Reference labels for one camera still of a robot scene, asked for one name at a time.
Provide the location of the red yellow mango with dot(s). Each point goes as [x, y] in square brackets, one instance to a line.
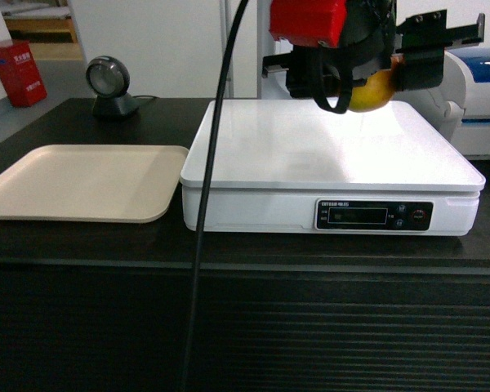
[374, 94]

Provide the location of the red camera mount block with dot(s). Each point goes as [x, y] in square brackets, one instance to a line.
[308, 23]

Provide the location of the red fire extinguisher box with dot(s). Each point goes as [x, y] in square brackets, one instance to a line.
[19, 74]

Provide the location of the white blue label printer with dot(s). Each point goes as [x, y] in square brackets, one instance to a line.
[459, 108]

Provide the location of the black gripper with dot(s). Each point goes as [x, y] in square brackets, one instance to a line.
[370, 38]

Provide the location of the white digital checkout scale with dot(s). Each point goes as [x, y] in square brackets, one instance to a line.
[287, 166]

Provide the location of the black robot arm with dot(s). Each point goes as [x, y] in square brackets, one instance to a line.
[338, 45]

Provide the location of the beige plastic tray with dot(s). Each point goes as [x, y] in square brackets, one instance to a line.
[92, 183]

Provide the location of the black round barcode scanner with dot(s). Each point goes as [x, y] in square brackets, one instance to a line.
[108, 77]

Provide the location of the wooden pallet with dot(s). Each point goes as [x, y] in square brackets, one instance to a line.
[47, 25]

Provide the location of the black checkout counter cabinet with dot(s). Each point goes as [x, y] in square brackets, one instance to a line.
[103, 307]

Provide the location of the white receipt printer kiosk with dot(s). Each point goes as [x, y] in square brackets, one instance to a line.
[273, 87]

